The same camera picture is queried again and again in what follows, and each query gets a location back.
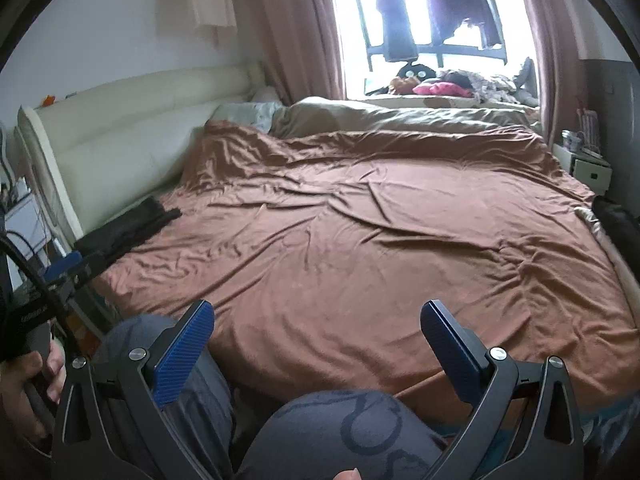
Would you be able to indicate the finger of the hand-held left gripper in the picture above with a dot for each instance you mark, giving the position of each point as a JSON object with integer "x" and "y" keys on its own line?
{"x": 62, "y": 263}
{"x": 62, "y": 294}

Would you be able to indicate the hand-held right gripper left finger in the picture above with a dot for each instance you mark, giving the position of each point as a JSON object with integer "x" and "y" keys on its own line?
{"x": 182, "y": 355}

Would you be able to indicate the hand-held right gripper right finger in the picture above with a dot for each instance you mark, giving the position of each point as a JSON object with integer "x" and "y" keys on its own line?
{"x": 452, "y": 355}

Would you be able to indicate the black uniform shirt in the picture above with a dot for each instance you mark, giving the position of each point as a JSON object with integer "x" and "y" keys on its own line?
{"x": 125, "y": 230}

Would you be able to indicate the dark clothes heap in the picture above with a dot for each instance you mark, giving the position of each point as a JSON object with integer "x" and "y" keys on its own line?
{"x": 620, "y": 230}

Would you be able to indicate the dark hanging clothes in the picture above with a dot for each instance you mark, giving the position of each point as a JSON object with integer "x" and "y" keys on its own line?
{"x": 465, "y": 0}

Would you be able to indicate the person's left hand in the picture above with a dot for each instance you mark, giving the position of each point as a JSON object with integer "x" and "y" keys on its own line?
{"x": 20, "y": 390}

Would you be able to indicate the person's right hand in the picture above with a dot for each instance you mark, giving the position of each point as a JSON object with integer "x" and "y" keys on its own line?
{"x": 346, "y": 475}

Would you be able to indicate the white bedside cabinet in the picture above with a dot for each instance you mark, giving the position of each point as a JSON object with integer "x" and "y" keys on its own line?
{"x": 25, "y": 210}

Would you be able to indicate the grey patterned pants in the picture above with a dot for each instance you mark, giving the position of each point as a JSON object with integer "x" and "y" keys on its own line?
{"x": 325, "y": 435}

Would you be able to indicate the brown bed sheet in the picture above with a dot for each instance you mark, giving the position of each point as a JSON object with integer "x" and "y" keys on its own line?
{"x": 350, "y": 240}

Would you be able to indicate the cream padded headboard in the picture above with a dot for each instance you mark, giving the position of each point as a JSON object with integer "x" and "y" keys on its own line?
{"x": 125, "y": 120}

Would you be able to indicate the small orange toy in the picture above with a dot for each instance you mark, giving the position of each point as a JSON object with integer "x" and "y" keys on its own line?
{"x": 47, "y": 99}

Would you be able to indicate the white nightstand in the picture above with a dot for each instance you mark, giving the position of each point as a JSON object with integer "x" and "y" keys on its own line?
{"x": 585, "y": 170}

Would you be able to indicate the light printed pillow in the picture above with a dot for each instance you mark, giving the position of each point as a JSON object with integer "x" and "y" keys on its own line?
{"x": 245, "y": 115}

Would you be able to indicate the small glass jar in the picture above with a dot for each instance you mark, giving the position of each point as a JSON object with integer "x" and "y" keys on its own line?
{"x": 571, "y": 140}

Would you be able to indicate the beige duvet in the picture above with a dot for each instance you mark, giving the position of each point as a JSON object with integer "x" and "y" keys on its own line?
{"x": 400, "y": 115}

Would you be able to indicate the pink cushion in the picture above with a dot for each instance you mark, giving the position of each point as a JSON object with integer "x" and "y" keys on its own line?
{"x": 440, "y": 89}

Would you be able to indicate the brown plush toy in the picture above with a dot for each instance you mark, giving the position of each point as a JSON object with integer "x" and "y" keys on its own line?
{"x": 402, "y": 85}

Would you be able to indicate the black plush toy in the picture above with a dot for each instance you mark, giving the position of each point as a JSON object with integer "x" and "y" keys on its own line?
{"x": 415, "y": 70}

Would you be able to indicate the cream hanging cloth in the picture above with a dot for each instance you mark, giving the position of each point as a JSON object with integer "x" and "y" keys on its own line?
{"x": 212, "y": 0}

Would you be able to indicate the pink curtain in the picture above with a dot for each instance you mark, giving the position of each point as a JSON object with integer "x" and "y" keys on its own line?
{"x": 300, "y": 30}
{"x": 545, "y": 50}

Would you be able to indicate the dark hanging garment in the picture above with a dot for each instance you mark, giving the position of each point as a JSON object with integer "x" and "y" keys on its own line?
{"x": 395, "y": 15}

